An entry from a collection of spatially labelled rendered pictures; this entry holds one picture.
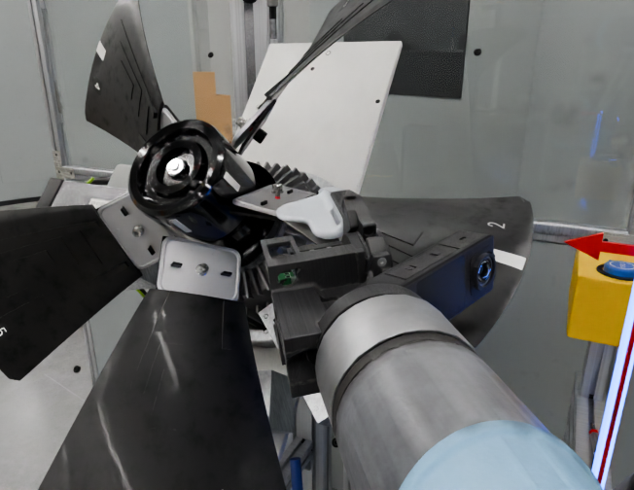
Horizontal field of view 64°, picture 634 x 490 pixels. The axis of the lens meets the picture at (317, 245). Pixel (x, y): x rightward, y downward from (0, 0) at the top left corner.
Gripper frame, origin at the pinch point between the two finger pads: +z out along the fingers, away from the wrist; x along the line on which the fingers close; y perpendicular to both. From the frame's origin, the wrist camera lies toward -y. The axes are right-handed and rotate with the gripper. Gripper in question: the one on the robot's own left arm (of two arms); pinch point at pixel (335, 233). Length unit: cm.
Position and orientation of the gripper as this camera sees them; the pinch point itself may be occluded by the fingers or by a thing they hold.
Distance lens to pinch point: 46.0
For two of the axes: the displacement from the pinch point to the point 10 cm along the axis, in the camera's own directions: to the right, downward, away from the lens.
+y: -9.8, 1.6, -1.4
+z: -1.9, -3.3, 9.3
